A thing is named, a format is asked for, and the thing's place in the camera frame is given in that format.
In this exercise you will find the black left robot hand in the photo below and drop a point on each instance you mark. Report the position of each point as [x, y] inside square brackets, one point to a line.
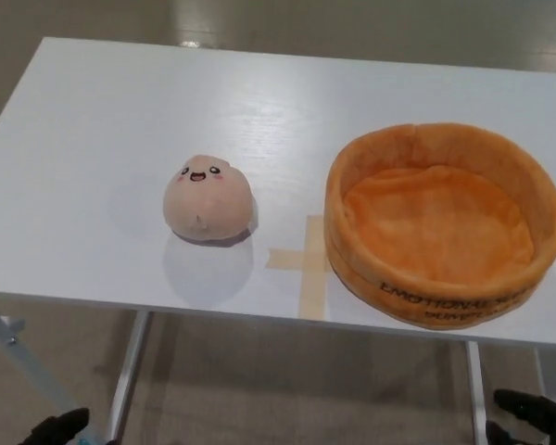
[58, 428]

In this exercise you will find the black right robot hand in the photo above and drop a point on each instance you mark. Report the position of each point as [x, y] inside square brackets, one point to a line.
[549, 424]

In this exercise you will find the pink round plush toy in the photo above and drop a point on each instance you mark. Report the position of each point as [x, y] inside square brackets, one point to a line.
[211, 199]

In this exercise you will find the orange plush round plate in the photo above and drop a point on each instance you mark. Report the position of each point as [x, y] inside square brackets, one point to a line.
[440, 222]

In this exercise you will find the white straight table leg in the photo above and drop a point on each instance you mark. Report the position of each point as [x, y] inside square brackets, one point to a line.
[476, 394]

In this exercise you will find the white slanted table leg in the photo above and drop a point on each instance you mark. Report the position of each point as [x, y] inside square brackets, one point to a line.
[130, 371]

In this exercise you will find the short beige tape strip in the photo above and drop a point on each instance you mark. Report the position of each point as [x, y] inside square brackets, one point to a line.
[285, 259]

